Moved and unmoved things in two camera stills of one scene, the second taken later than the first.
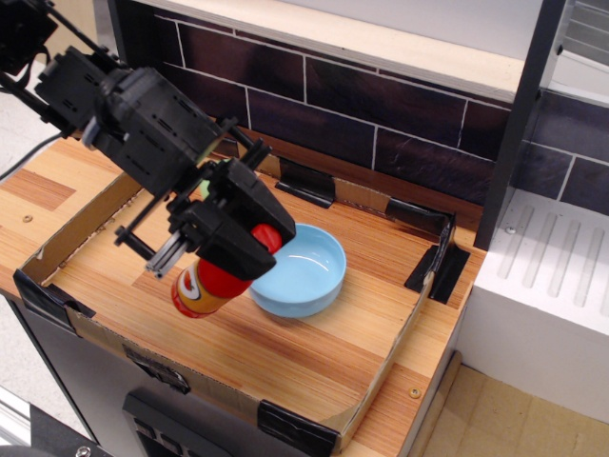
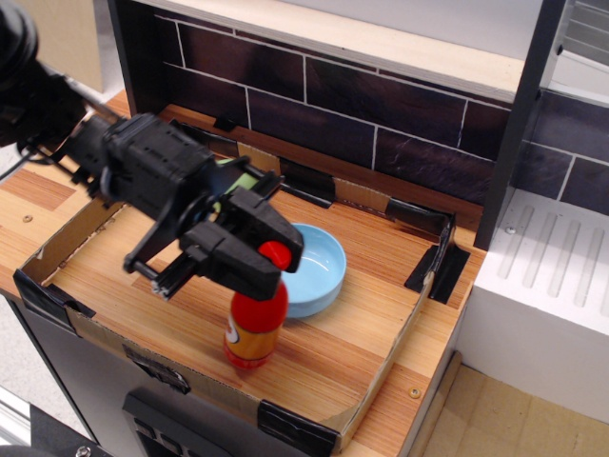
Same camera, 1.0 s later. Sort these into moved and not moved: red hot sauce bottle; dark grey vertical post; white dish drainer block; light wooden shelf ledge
Moved: red hot sauce bottle
Not moved: dark grey vertical post; white dish drainer block; light wooden shelf ledge
